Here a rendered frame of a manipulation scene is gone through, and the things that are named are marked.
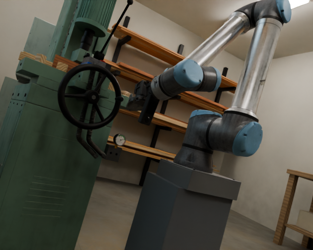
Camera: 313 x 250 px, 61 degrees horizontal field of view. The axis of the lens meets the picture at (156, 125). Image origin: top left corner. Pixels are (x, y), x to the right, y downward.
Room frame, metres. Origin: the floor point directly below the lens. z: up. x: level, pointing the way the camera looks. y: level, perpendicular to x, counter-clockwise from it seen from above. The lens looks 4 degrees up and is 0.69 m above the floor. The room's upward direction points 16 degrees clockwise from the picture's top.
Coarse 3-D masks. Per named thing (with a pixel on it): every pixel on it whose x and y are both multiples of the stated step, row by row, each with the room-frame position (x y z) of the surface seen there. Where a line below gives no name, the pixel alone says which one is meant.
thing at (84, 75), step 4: (80, 72) 1.22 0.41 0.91; (84, 72) 1.20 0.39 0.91; (88, 72) 1.21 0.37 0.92; (96, 72) 1.23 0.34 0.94; (76, 76) 1.26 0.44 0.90; (80, 76) 1.21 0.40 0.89; (84, 76) 1.20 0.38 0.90; (88, 76) 1.21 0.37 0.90; (96, 76) 1.23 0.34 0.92; (80, 80) 1.20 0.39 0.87; (84, 80) 1.21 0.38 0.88; (96, 80) 1.24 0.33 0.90; (104, 80) 1.26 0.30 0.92; (108, 80) 1.27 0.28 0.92; (96, 84) 1.24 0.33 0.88; (104, 84) 1.26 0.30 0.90; (108, 84) 1.27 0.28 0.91; (100, 88) 1.26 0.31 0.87; (104, 88) 1.27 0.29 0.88
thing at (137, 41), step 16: (128, 16) 3.79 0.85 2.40; (128, 32) 3.36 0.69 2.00; (144, 48) 3.78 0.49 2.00; (160, 48) 3.59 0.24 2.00; (112, 64) 3.36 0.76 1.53; (224, 80) 4.19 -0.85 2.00; (176, 96) 3.92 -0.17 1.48; (192, 96) 3.94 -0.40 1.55; (128, 112) 3.51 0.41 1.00; (160, 112) 4.25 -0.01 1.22; (160, 128) 4.10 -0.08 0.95; (176, 128) 3.86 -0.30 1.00; (128, 144) 3.59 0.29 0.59; (144, 176) 4.23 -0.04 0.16
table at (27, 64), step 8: (24, 64) 1.15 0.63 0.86; (32, 64) 1.16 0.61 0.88; (40, 64) 1.18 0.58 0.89; (16, 72) 1.32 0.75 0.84; (24, 72) 1.23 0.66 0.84; (32, 72) 1.17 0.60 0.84; (40, 72) 1.19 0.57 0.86; (48, 72) 1.20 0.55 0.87; (56, 72) 1.22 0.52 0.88; (64, 72) 1.24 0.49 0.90; (56, 80) 1.23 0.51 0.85; (72, 80) 1.23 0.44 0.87; (80, 88) 1.21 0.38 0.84; (104, 96) 1.27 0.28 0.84; (112, 96) 1.40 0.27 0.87
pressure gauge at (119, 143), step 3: (117, 135) 1.38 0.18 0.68; (120, 135) 1.39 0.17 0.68; (123, 135) 1.40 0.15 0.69; (114, 138) 1.39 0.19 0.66; (117, 138) 1.39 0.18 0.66; (120, 138) 1.40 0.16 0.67; (123, 138) 1.41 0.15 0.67; (114, 141) 1.39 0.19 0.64; (117, 141) 1.39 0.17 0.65; (120, 141) 1.40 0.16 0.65; (123, 141) 1.41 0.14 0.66; (117, 144) 1.39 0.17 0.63; (120, 144) 1.40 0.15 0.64; (123, 144) 1.41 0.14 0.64; (114, 147) 1.41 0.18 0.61
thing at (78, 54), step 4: (80, 48) 1.38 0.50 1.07; (72, 52) 1.48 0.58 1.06; (76, 52) 1.41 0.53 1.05; (80, 52) 1.38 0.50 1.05; (84, 52) 1.39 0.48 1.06; (88, 52) 1.40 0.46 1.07; (72, 56) 1.46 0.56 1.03; (76, 56) 1.39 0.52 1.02; (80, 56) 1.38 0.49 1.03; (72, 60) 1.44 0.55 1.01; (76, 60) 1.38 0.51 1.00; (80, 60) 1.39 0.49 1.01
